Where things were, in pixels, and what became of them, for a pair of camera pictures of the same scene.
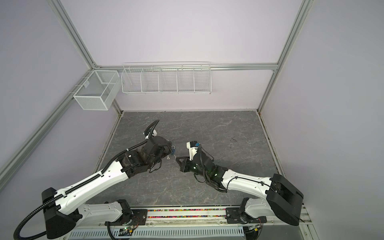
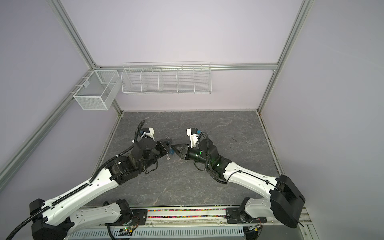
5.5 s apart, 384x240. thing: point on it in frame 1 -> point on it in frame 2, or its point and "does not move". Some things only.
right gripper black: x=187 y=162 -> x=186 y=154
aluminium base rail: x=187 y=217 does not move
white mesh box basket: x=98 y=90 does not move
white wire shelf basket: x=169 y=78 does not move
